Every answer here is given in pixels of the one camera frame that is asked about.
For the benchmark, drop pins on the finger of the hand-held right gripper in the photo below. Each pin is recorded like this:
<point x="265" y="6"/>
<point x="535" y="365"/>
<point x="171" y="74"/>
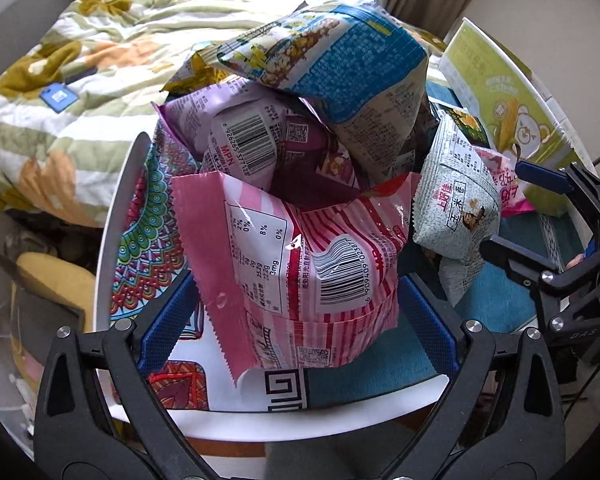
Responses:
<point x="510" y="256"/>
<point x="542" y="175"/>

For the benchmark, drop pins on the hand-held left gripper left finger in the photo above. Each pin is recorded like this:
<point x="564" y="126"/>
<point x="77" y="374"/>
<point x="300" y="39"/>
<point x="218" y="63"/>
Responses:
<point x="167" y="320"/>

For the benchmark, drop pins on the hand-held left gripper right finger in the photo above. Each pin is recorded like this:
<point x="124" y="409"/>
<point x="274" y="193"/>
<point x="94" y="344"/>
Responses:
<point x="430" y="325"/>

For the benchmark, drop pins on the grey white snack packet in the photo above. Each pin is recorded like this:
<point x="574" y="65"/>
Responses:
<point x="455" y="195"/>
<point x="460" y="277"/>

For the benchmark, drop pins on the green white cardboard box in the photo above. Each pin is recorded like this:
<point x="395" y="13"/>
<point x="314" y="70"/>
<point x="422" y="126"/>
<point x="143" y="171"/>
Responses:
<point x="505" y="85"/>

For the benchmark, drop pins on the pink striped snack packet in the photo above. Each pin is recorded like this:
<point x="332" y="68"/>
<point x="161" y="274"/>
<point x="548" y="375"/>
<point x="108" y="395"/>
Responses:
<point x="330" y="270"/>

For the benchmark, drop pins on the purple snack packet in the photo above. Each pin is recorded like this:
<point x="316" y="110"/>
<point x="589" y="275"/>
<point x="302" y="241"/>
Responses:
<point x="240" y="130"/>

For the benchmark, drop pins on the person's right hand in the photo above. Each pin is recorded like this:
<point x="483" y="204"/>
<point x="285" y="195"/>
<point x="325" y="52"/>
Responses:
<point x="575" y="262"/>

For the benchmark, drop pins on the small pink candy packet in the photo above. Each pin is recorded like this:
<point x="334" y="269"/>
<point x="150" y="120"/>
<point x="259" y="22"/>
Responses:
<point x="506" y="185"/>

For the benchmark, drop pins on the patterned teal tablecloth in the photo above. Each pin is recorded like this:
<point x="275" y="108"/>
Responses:
<point x="370" y="375"/>

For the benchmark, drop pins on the green yellow snack packet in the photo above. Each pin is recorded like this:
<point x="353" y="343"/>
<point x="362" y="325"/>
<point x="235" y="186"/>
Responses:
<point x="462" y="122"/>

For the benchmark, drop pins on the yellow cushion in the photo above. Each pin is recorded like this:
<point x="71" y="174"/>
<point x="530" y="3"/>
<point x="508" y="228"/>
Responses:
<point x="45" y="275"/>

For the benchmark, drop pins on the blue yellow popcorn packet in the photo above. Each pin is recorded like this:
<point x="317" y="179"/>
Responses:
<point x="350" y="70"/>

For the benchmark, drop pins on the floral striped blanket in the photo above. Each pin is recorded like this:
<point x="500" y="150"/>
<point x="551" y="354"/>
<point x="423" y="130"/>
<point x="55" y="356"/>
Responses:
<point x="80" y="110"/>

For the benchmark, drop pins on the small blue tag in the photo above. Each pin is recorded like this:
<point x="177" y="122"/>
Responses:
<point x="57" y="97"/>

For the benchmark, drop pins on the yellow foil snack packet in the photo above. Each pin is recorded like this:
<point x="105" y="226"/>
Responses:
<point x="195" y="67"/>

